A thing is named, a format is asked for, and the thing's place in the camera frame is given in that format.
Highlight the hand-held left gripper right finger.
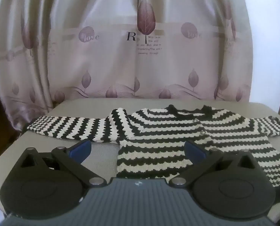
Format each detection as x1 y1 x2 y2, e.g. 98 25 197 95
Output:
169 139 263 189

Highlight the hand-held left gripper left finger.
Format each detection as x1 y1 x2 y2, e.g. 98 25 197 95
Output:
19 139 108 189

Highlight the black white striped knit sweater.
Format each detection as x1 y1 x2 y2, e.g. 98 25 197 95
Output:
27 104 280 188

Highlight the pink leaf print curtain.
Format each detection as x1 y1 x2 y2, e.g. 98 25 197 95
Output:
0 0 253 133

